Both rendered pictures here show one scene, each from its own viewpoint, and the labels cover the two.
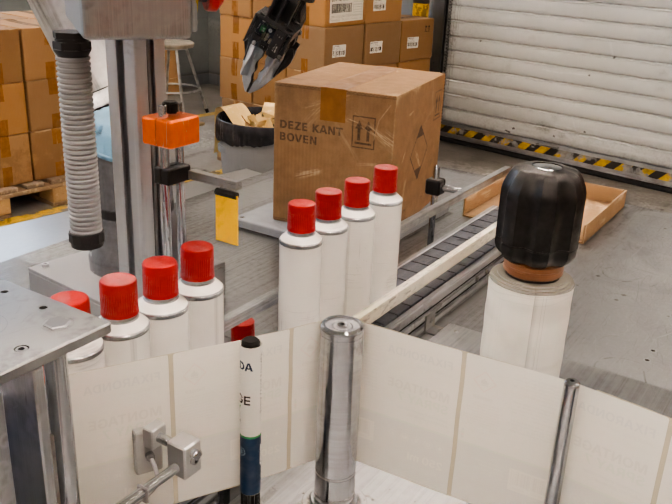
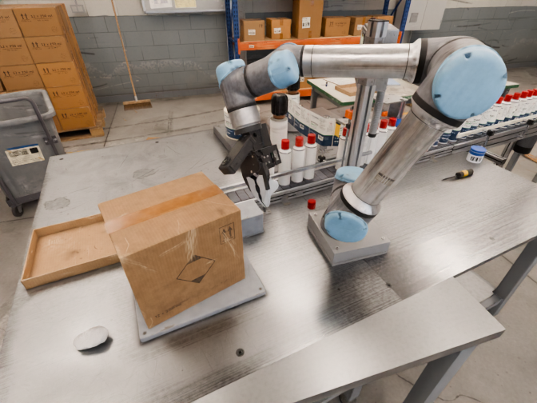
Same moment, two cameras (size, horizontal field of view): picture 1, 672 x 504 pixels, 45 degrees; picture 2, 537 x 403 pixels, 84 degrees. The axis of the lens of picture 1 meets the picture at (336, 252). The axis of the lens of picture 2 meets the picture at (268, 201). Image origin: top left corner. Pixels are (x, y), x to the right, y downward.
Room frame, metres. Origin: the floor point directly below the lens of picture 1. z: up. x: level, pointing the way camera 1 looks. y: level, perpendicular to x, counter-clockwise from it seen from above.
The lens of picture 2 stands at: (1.97, 0.52, 1.59)
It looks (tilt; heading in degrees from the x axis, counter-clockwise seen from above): 36 degrees down; 213
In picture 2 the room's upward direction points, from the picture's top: straight up
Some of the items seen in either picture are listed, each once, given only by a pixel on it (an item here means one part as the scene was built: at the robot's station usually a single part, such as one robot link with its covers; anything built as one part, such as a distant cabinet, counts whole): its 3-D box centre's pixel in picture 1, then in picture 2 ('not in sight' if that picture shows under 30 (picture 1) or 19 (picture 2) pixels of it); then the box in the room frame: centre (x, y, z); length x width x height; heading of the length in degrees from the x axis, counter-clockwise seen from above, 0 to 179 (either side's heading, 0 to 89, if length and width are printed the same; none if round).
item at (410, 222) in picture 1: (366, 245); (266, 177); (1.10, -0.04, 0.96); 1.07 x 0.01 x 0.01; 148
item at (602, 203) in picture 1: (546, 202); (80, 243); (1.68, -0.45, 0.85); 0.30 x 0.26 x 0.04; 148
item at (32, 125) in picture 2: not in sight; (23, 144); (1.11, -2.51, 0.48); 0.89 x 0.63 x 0.96; 68
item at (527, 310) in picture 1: (527, 306); (278, 125); (0.75, -0.20, 1.03); 0.09 x 0.09 x 0.30
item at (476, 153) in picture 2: not in sight; (475, 154); (0.19, 0.67, 0.87); 0.07 x 0.07 x 0.07
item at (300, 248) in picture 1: (299, 283); (309, 157); (0.89, 0.04, 0.98); 0.05 x 0.05 x 0.20
